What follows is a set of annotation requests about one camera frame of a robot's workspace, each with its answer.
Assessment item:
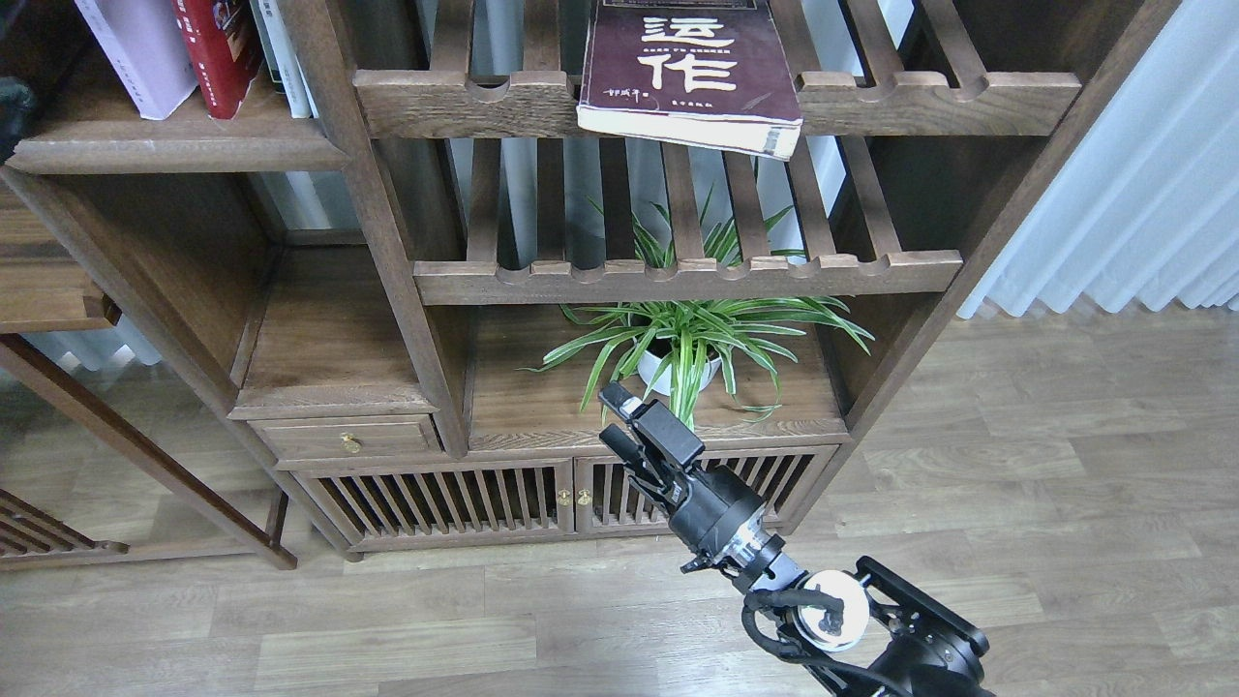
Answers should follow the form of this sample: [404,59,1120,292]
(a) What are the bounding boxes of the white upright books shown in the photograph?
[252,1,318,118]

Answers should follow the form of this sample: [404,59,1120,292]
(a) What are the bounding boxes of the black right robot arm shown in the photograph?
[600,383,987,696]

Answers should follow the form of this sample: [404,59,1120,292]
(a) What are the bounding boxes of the green spider plant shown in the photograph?
[528,184,873,432]

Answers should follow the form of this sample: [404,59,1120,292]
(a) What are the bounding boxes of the wooden side furniture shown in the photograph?
[2,187,296,569]

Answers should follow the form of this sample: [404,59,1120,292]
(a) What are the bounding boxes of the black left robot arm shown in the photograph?
[1,76,38,165]

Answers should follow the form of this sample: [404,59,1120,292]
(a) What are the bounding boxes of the dark maroon book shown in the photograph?
[576,1,802,162]

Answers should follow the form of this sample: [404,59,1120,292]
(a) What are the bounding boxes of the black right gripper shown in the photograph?
[598,383,804,592]

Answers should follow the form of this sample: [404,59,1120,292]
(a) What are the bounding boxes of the white pleated curtain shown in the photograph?
[957,1,1238,318]

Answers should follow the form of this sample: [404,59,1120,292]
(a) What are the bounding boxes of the white plant pot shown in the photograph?
[637,348,722,397]

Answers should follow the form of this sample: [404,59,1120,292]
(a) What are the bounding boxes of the dark wooden bookshelf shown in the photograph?
[2,1,1180,560]

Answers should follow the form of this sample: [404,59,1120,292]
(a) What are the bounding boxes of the brass drawer knob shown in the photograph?
[339,433,363,454]

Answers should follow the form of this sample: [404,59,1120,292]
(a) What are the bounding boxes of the red survival guide book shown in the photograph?
[172,1,261,120]

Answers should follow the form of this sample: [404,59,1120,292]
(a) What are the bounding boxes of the white purple book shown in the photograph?
[76,1,198,120]

